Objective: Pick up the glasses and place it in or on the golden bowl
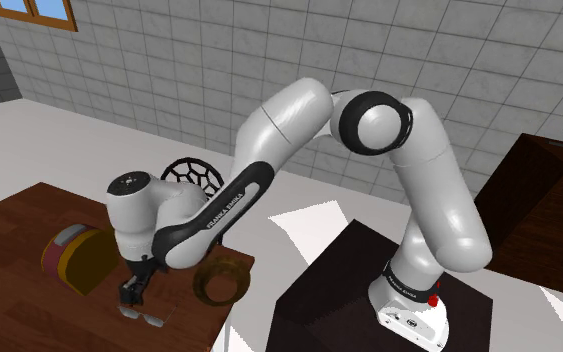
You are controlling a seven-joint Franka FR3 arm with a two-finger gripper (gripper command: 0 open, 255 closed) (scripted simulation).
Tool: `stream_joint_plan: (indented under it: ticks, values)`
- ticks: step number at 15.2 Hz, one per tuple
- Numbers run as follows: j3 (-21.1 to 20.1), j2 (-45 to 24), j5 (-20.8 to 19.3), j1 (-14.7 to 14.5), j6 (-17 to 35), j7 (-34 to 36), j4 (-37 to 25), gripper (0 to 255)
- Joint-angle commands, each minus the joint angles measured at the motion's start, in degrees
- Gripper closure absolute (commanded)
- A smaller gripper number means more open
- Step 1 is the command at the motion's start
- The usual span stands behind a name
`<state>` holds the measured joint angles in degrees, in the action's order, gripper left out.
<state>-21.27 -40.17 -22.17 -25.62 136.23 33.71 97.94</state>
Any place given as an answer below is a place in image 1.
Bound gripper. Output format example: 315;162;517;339
117;258;160;307

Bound silver eyeglasses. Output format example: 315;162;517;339
116;303;179;329

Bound brown wooden table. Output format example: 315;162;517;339
0;181;256;352

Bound dark robot stand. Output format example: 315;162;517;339
264;218;495;352

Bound wooden framed window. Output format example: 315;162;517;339
0;0;79;33

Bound dark wooden cabinet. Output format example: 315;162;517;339
473;132;563;303

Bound brown ring bowl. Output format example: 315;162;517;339
192;253;252;308

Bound black wire mesh chair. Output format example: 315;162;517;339
159;156;226;200

